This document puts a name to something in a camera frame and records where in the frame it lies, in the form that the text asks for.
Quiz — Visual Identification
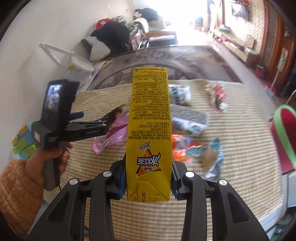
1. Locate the wooden tv cabinet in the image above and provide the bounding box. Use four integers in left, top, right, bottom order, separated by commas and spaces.
213, 29, 259, 69

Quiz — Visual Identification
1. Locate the white pillow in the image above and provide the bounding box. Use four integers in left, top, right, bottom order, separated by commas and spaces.
85, 36, 111, 62

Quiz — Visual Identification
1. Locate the blue silver snack bag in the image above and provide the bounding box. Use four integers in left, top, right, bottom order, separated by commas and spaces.
186, 138, 224, 182

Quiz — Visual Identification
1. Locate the grey patterned box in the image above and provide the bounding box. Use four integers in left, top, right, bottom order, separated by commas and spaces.
170, 104, 209, 125

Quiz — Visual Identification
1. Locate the orange snack wrapper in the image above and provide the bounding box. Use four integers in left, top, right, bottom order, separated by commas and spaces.
171, 134, 202, 163

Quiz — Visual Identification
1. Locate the left hand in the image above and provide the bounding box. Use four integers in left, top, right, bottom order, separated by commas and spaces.
24, 141, 74, 185

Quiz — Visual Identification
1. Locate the red green trash bin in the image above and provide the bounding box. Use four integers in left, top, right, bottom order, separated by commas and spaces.
270, 104, 296, 174

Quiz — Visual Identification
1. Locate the white black printed wrapper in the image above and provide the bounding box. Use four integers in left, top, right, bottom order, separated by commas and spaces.
169, 84, 191, 106

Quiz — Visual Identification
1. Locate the striped beige table cloth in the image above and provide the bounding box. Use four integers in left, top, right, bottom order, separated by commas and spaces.
43, 79, 285, 241

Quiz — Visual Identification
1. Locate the red white wrapper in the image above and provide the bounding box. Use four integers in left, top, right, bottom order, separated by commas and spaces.
204, 83, 228, 112

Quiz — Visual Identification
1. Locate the white desk lamp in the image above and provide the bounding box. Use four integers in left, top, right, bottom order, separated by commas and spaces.
39, 43, 94, 74

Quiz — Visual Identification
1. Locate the red floor waste bin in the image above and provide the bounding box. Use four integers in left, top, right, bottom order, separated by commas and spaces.
254, 64, 267, 79

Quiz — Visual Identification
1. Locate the patterned glass table cover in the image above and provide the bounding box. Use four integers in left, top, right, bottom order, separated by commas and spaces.
87, 45, 241, 90

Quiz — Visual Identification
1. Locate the colourful block toy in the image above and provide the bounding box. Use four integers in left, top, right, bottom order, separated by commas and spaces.
11, 123, 37, 160

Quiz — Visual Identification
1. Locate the pink foil wrapper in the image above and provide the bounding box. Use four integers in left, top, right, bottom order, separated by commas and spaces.
92, 106, 129, 155

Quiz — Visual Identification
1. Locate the yellow tea drink carton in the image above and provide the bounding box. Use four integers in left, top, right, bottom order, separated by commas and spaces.
125, 67, 172, 202

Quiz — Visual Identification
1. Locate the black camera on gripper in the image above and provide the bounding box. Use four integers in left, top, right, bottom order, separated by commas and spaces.
41, 79, 79, 130

